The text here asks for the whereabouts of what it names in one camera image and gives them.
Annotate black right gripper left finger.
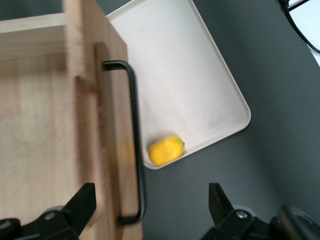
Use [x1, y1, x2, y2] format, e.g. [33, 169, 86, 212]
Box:
[0, 182, 97, 240]

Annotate yellow lemon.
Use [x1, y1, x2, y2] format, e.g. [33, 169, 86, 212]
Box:
[148, 135, 186, 167]

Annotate black metal drawer handle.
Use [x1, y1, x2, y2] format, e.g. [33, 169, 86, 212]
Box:
[102, 60, 147, 226]

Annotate black floor cable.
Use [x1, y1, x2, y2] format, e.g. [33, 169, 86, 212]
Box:
[278, 0, 320, 55]

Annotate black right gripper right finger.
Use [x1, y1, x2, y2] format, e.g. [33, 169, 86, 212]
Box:
[199, 182, 298, 240]

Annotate light wooden drawer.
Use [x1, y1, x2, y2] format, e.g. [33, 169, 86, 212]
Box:
[0, 0, 144, 240]

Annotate beige plastic tray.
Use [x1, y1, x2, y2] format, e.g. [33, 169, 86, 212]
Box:
[104, 0, 252, 171]

